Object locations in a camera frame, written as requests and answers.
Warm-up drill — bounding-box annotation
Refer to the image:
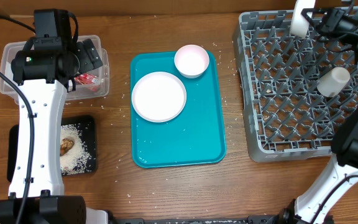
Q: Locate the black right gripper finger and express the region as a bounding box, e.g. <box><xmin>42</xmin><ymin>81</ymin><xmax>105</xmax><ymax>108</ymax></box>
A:
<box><xmin>303</xmin><ymin>14</ymin><xmax>321</xmax><ymax>30</ymax></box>
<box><xmin>301</xmin><ymin>8</ymin><xmax>327</xmax><ymax>16</ymax></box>

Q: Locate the red snack wrapper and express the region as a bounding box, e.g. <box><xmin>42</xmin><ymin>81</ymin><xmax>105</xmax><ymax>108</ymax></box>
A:
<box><xmin>75</xmin><ymin>73</ymin><xmax>98</xmax><ymax>85</ymax></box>

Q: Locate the white cup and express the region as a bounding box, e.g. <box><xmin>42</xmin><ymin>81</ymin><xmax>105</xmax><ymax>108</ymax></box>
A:
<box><xmin>317</xmin><ymin>67</ymin><xmax>350</xmax><ymax>97</ymax></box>

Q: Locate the large white plate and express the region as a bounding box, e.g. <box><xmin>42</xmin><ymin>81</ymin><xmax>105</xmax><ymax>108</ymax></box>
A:
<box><xmin>131</xmin><ymin>72</ymin><xmax>186</xmax><ymax>123</ymax></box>

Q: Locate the brown nut cluster snack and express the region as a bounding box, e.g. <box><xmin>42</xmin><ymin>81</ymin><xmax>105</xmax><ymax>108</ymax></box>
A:
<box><xmin>60</xmin><ymin>138</ymin><xmax>75</xmax><ymax>156</ymax></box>

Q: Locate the pink white bowl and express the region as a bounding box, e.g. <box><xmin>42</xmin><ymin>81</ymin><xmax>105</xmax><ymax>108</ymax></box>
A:
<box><xmin>174</xmin><ymin>45</ymin><xmax>209</xmax><ymax>78</ymax></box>

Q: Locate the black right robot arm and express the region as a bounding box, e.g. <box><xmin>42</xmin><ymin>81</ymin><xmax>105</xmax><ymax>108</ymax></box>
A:
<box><xmin>265</xmin><ymin>5</ymin><xmax>358</xmax><ymax>223</ymax></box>

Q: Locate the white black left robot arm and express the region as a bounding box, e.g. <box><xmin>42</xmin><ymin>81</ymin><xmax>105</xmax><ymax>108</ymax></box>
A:
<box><xmin>0</xmin><ymin>37</ymin><xmax>112</xmax><ymax>223</ymax></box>

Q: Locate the grey dishwasher rack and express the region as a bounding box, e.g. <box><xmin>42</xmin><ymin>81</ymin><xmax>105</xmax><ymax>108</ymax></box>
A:
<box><xmin>233</xmin><ymin>10</ymin><xmax>358</xmax><ymax>162</ymax></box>

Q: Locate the clear plastic bin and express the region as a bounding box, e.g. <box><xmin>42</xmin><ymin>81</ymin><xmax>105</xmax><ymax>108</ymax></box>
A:
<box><xmin>0</xmin><ymin>35</ymin><xmax>109</xmax><ymax>101</ymax></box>

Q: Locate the black plastic tray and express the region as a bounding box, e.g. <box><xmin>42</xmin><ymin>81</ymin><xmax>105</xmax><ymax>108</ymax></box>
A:
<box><xmin>6</xmin><ymin>114</ymin><xmax>99</xmax><ymax>184</ymax></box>

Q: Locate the teal serving tray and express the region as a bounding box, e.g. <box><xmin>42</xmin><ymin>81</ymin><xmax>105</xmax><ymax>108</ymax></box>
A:
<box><xmin>131</xmin><ymin>52</ymin><xmax>226</xmax><ymax>169</ymax></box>

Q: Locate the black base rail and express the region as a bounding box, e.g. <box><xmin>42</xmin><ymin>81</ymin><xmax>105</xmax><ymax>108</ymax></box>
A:
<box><xmin>108</xmin><ymin>215</ymin><xmax>277</xmax><ymax>224</ymax></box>

